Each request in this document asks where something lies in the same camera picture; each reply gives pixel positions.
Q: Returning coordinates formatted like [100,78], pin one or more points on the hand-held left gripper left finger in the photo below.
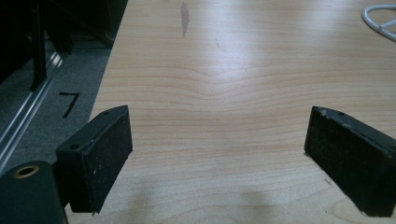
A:
[99,161]

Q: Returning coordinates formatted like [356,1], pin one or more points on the black metal stand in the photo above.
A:
[39,49]

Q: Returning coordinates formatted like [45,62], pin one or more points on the silver metal rail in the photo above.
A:
[28,105]

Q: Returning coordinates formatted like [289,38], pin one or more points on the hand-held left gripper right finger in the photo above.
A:
[348,155]

